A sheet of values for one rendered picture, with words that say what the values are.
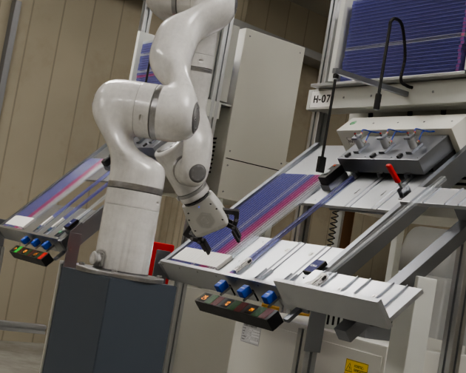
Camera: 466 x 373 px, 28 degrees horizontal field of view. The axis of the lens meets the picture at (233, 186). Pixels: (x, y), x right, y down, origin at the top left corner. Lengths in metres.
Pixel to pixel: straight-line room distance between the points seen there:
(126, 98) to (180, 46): 0.21
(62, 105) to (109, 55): 0.49
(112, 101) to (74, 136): 4.14
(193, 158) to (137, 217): 0.41
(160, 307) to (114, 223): 0.20
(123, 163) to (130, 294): 0.28
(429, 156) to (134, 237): 0.96
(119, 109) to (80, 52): 4.19
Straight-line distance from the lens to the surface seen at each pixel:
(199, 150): 2.33
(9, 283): 5.99
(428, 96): 2.76
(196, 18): 2.19
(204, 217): 2.46
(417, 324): 2.10
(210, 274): 2.58
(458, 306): 2.59
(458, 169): 2.61
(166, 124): 1.97
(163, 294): 1.99
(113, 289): 1.90
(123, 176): 1.97
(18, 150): 5.93
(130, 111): 1.98
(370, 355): 2.52
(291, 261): 2.46
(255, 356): 2.91
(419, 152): 2.59
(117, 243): 1.96
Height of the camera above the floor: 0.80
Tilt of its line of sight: 4 degrees up
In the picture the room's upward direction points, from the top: 10 degrees clockwise
